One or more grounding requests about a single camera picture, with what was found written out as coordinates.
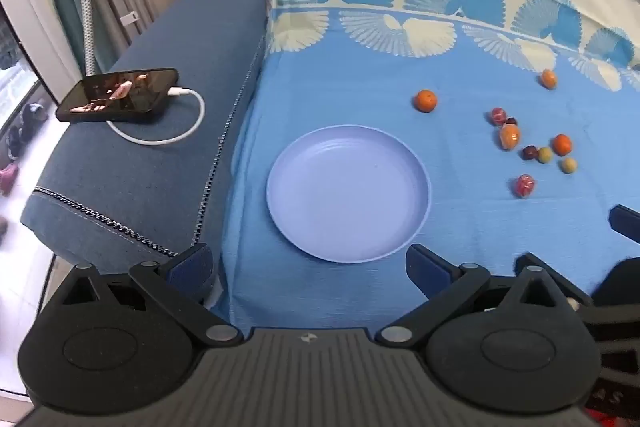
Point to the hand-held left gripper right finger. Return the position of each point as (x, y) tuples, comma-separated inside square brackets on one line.
[(425, 268)]

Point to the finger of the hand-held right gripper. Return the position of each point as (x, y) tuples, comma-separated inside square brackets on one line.
[(567, 291), (626, 222)]

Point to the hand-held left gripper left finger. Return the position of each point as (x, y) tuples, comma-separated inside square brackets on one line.
[(192, 267)]

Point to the small orange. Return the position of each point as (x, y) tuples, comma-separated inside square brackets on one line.
[(425, 101), (548, 78), (561, 145)]

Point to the small yellow-green fruit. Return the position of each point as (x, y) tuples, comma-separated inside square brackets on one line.
[(545, 155), (568, 165)]

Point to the lavender plastic plate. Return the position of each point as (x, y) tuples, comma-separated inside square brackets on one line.
[(348, 194)]

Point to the red plastic-wrapped fruit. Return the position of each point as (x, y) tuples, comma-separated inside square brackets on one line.
[(525, 185), (498, 116)]

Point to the dark red jujube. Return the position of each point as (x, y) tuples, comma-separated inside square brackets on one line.
[(529, 152), (512, 122)]

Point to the plastic-wrapped orange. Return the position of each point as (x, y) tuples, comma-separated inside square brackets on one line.
[(509, 137)]

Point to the red garment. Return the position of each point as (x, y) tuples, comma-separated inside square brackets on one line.
[(622, 421)]

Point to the blue sofa armrest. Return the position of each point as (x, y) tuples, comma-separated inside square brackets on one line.
[(150, 132)]

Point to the black smartphone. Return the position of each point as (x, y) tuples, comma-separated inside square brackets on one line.
[(119, 94)]

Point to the pink shoe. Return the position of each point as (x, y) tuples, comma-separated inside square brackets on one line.
[(7, 178)]

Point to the dark grey shoe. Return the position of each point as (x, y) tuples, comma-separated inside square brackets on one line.
[(33, 114), (15, 143)]

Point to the blue fan-print blanket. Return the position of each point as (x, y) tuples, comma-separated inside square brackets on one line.
[(380, 32)]

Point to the dotted fabric-covered pole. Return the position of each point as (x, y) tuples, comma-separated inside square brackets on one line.
[(87, 17)]

